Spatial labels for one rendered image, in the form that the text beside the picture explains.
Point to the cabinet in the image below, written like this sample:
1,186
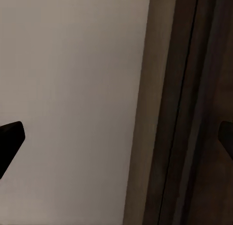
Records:
180,173

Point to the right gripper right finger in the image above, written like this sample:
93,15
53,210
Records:
225,136

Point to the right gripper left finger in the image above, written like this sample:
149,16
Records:
12,137

